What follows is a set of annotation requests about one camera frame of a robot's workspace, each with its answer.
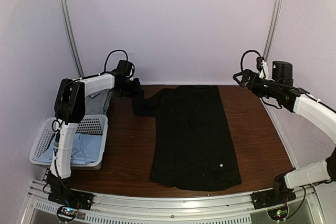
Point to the left aluminium corner post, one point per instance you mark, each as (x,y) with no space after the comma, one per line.
(71,38)

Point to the white plastic mesh basket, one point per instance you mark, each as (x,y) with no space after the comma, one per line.
(91,124)

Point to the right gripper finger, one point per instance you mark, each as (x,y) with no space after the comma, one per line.
(243,84)
(236,75)

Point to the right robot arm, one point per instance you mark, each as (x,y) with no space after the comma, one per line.
(302,103)

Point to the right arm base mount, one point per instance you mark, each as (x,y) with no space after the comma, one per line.
(271,197)

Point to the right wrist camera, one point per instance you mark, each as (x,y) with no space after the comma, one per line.
(262,67)

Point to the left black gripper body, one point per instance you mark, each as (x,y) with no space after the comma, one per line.
(130,89)

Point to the right circuit board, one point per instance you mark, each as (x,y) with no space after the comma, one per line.
(278,214)

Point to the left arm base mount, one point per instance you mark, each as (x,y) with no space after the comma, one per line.
(71,198)

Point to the aluminium corner post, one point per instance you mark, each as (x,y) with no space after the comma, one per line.
(71,38)
(276,10)

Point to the folded light blue shirt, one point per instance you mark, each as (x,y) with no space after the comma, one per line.
(85,150)

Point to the circuit board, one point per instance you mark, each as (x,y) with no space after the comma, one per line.
(278,214)
(66,214)

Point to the front aluminium rail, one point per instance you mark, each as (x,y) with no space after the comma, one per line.
(236,208)

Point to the black long sleeve shirt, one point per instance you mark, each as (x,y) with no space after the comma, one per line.
(194,149)

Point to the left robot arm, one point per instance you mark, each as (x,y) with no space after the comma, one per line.
(70,109)

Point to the grey cloth behind basket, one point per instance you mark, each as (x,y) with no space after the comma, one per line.
(98,103)

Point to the left circuit board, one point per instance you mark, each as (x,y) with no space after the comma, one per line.
(66,214)

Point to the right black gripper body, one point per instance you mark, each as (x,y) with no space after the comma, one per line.
(253,86)

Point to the right aluminium corner post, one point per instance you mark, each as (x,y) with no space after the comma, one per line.
(276,10)

